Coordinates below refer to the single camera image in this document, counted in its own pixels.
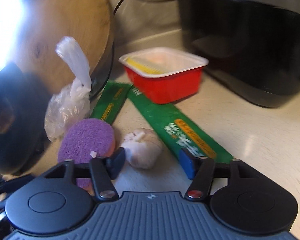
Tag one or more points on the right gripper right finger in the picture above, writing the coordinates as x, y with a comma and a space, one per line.
200, 171

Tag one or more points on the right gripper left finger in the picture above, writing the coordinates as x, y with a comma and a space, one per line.
103, 171

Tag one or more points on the purple pink sponge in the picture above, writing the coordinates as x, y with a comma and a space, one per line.
87, 139

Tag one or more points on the green chopstick packet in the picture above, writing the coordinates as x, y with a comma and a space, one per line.
111, 101
176, 130

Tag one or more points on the red rectangular food tray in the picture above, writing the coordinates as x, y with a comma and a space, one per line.
164, 75

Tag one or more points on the garlic bulb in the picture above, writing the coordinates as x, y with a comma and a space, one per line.
142, 148

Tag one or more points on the knotted clear plastic bag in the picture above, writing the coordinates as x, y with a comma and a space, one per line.
72, 103

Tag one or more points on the dark blue rice cooker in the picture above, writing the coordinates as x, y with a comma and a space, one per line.
23, 104

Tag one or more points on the black box appliance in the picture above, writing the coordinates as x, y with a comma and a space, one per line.
253, 46

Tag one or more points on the round wooden cutting board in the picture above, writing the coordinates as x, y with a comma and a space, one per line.
46, 22

